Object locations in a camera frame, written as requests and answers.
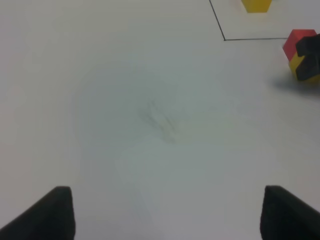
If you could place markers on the yellow template cube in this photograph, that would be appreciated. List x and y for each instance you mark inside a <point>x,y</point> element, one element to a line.
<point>256,6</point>

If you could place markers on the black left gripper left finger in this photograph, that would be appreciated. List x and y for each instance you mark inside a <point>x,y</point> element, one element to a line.
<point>50,218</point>

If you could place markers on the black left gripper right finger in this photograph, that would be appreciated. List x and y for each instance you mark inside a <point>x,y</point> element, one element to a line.
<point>286,217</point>

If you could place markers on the red cube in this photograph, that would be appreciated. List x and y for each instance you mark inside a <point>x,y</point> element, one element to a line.
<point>296,35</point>

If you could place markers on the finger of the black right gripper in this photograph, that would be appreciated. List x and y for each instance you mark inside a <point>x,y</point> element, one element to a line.
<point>308,48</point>

